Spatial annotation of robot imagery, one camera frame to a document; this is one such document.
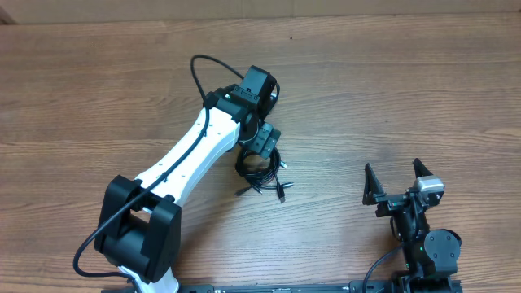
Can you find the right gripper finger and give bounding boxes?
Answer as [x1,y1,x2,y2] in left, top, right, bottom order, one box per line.
[412,158,433,178]
[362,163,385,205]

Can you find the black usb cables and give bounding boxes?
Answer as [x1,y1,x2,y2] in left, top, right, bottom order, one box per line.
[234,146,295,204]

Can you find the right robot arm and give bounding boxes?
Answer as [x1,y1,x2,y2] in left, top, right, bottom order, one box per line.
[361,158,463,293]

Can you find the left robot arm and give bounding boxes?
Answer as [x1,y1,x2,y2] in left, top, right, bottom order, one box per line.
[94,66,280,292]

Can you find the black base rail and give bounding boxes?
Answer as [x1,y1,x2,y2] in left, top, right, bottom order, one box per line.
[101,279,463,293]

